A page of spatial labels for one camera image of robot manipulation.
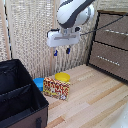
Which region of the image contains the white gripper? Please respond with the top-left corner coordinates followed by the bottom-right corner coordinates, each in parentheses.
top-left (46, 27), bottom-right (82, 58)

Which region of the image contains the dark brown drawer cabinet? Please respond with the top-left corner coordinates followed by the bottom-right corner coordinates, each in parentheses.
top-left (86, 9), bottom-right (128, 84)

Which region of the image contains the woven room divider screen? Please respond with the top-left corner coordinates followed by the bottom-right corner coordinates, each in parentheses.
top-left (0, 0), bottom-right (101, 80)

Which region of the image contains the red yellow printed carton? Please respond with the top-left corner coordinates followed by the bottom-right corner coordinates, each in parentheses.
top-left (42, 76), bottom-right (72, 102)

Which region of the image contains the blue plastic container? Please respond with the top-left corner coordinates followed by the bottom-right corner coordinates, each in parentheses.
top-left (32, 77), bottom-right (46, 93)

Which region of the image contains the black fabric storage box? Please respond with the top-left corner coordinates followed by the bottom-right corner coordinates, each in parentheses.
top-left (0, 58), bottom-right (50, 128)

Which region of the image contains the silver drawer handle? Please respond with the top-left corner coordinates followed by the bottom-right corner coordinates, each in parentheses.
top-left (105, 28), bottom-right (128, 36)
top-left (96, 54), bottom-right (121, 67)

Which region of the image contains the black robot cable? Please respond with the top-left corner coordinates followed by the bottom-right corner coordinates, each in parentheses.
top-left (79, 14), bottom-right (128, 37)

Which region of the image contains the black strap loop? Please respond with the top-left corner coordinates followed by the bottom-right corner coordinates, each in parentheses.
top-left (35, 116), bottom-right (44, 128)

